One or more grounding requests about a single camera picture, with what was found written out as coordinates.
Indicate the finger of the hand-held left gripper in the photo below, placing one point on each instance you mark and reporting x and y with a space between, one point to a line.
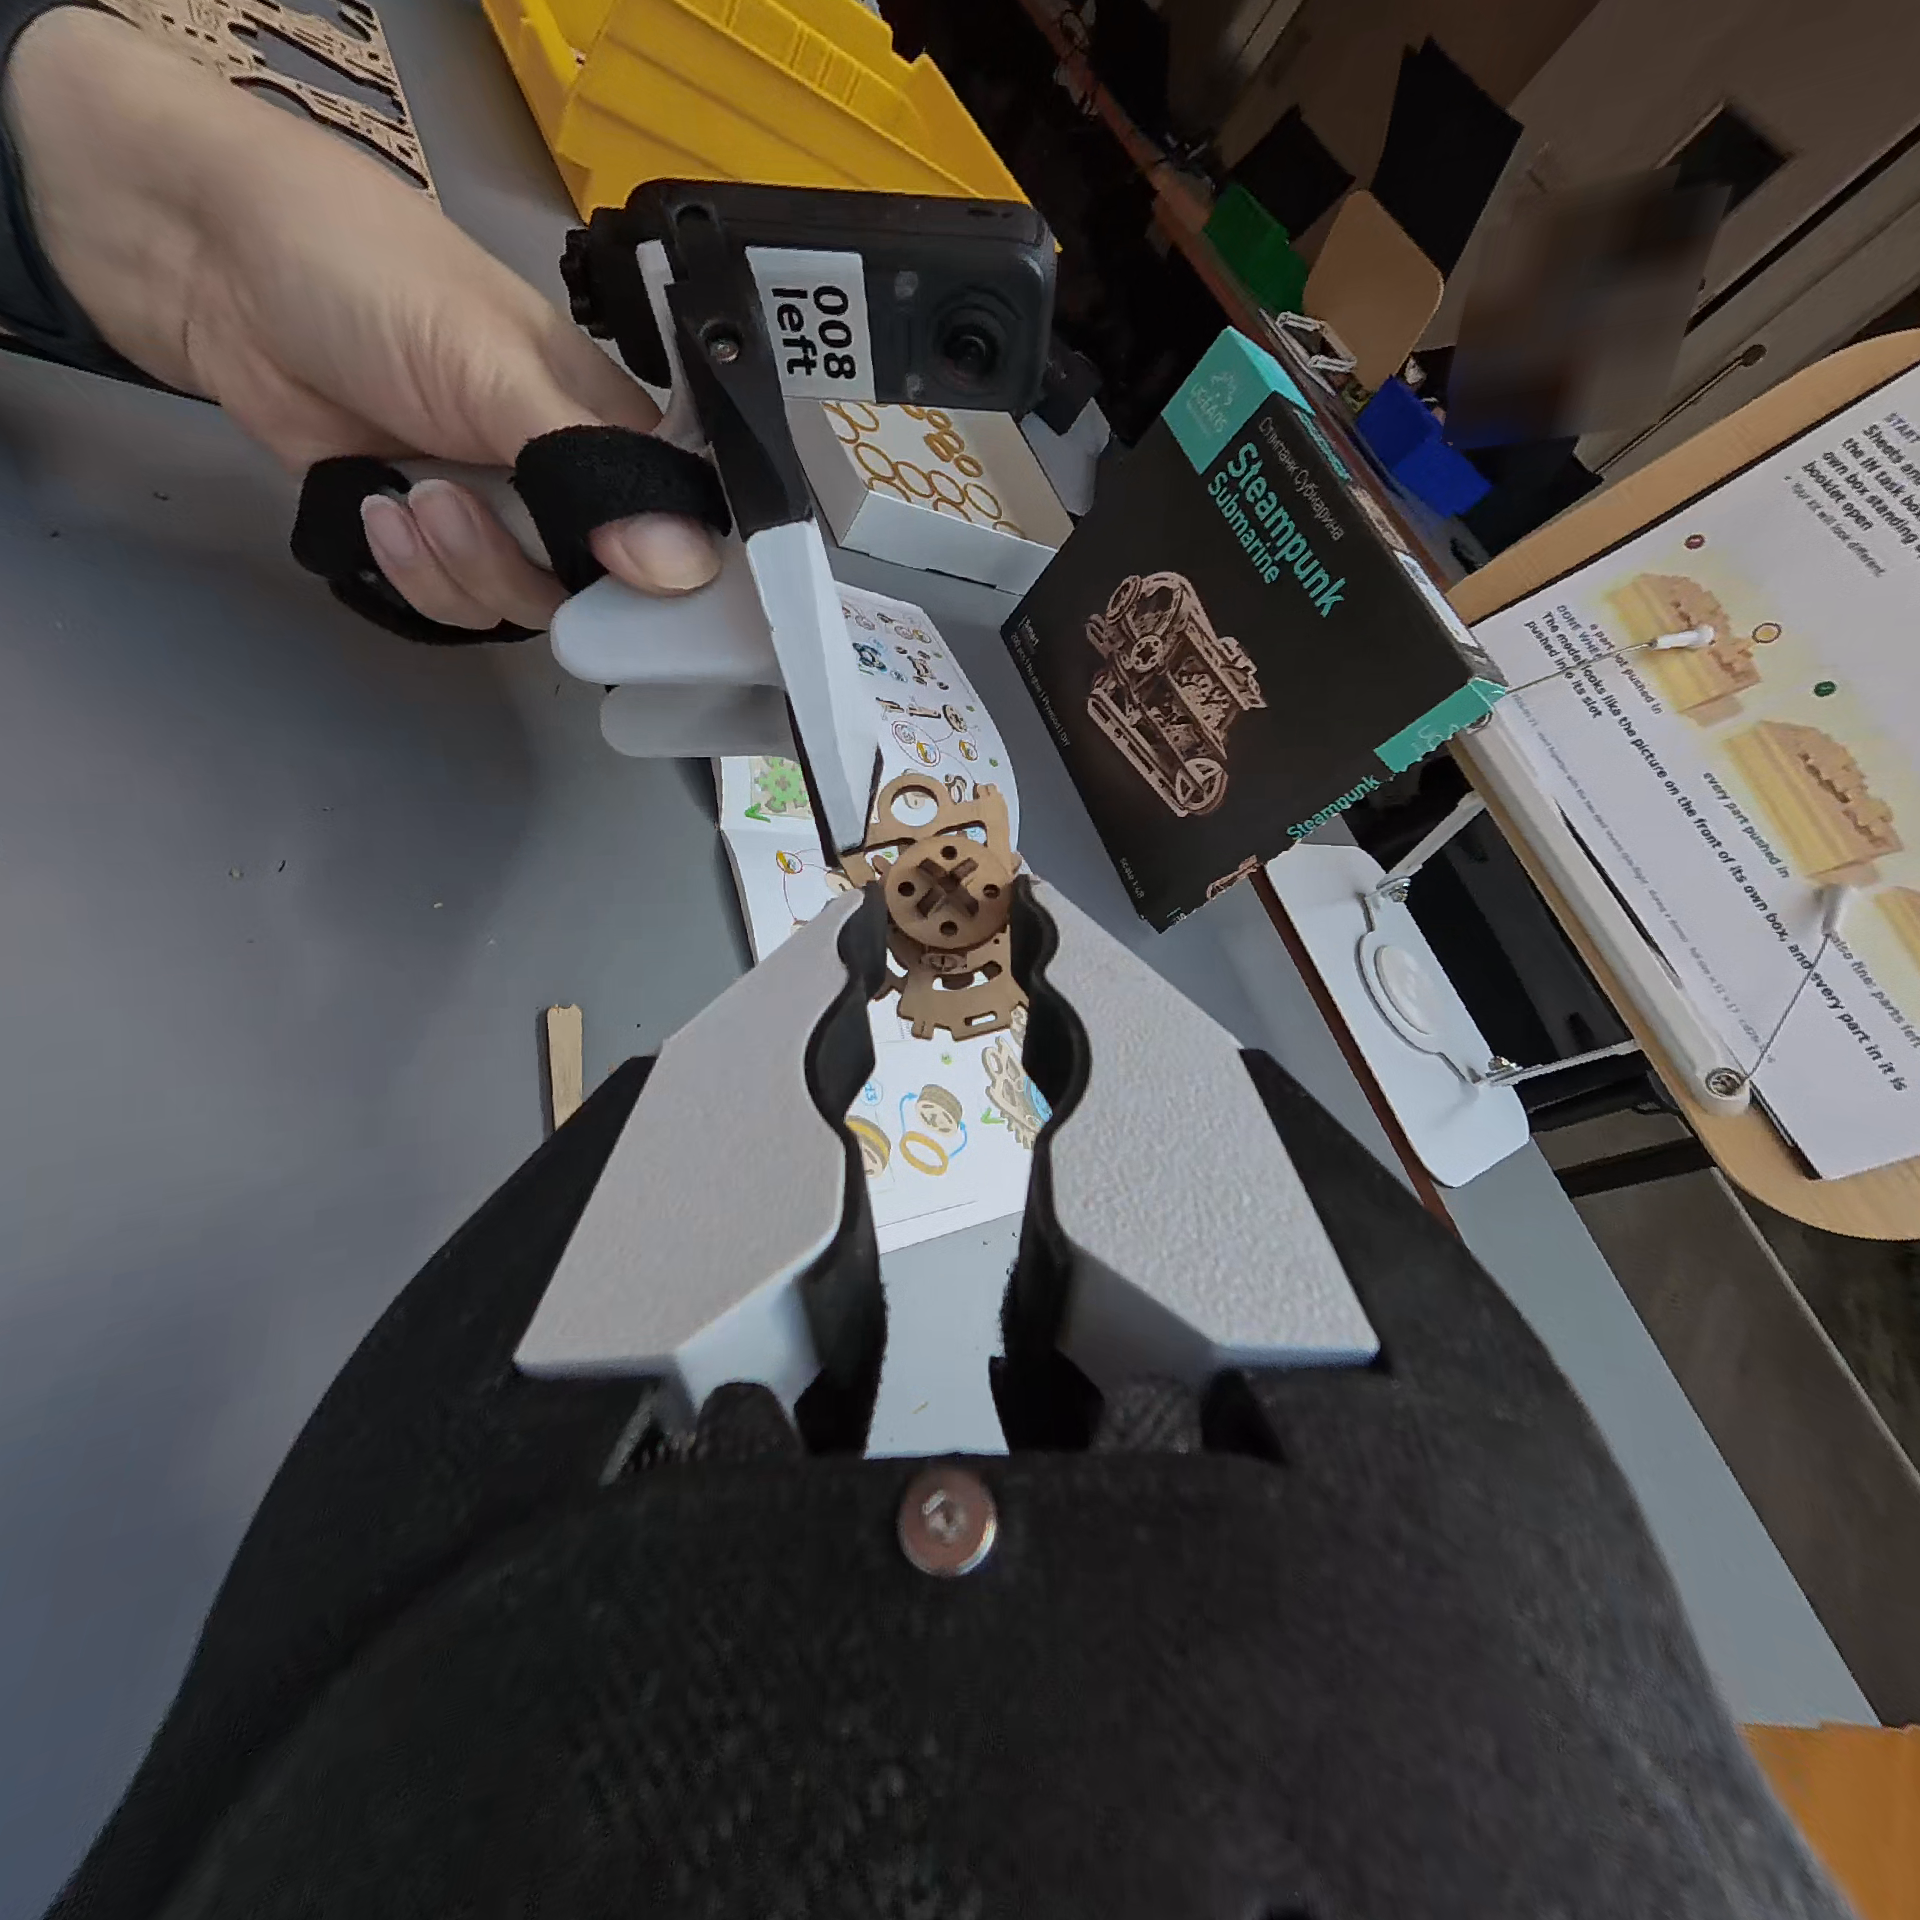
817 661

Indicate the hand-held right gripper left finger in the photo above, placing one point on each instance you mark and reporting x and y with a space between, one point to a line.
689 1231

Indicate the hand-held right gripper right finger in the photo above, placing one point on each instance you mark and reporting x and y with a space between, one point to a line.
1199 1231

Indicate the wooden gear assembly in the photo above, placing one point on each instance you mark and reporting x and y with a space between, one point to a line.
945 886

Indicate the laser-cut wooden parts sheet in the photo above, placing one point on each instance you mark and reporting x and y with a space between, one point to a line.
321 90

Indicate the black model kit box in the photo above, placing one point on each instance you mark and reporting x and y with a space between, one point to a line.
1199 676

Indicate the person's left hand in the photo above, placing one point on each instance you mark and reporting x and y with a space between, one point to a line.
270 286

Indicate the pile of rubber rings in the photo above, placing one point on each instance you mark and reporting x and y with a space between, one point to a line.
914 451

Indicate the assembly instruction booklet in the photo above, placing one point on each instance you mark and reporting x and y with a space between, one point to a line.
960 751

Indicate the white cardboard tray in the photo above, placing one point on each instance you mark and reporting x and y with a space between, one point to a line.
960 518

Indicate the flat wooden stick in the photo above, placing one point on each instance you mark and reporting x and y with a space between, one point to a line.
563 1065

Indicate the white clipboard stand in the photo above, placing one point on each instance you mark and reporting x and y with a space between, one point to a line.
1439 1118

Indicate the yellow plastic bin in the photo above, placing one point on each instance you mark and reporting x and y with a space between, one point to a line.
720 90

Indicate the green box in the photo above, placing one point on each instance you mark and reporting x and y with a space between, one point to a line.
1252 240

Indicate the metal binder clips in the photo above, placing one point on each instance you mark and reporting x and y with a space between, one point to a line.
1312 346

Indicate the blue box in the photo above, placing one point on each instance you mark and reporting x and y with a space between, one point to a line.
1424 443

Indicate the printed paper instruction sheet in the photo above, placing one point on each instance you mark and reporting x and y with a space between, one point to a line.
1724 825

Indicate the task instruction sheet on board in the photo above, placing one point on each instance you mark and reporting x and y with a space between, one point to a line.
1874 1208

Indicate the orange flat object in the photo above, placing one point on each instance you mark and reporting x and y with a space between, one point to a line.
1845 1815

